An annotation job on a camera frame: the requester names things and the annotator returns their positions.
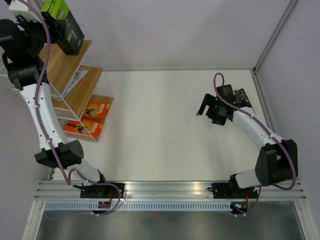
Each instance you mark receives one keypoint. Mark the orange Gillette Fusion5 razor box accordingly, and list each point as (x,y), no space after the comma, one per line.
(96,110)

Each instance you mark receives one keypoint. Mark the white Gillette SkinGuard razor pack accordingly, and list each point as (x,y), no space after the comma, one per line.
(79,74)

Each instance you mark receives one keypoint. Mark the black green razor box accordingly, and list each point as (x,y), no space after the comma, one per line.
(240,99)
(59,9)

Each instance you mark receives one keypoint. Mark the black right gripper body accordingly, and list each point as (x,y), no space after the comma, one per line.
(215,113)

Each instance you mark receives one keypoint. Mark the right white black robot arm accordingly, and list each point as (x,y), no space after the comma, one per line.
(277,159)

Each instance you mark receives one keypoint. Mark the aluminium table rail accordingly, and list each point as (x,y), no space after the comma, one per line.
(166,191)

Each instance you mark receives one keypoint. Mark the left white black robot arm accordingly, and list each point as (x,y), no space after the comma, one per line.
(28,75)

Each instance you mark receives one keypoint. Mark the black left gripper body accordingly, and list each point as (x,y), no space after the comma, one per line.
(34,33)

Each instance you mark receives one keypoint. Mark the white wire wooden shelf rack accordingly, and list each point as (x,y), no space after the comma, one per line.
(79,89)

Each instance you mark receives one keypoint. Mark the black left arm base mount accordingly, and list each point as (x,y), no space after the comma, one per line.
(102,192)

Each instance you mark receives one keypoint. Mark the white slotted cable duct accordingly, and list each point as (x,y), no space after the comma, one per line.
(224,206)

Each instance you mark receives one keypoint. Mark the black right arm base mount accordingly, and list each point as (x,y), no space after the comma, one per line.
(226,190)

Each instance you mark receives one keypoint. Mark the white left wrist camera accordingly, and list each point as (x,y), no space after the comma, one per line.
(20,9)

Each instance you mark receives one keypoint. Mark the aluminium corner frame post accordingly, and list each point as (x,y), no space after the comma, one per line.
(290,8)

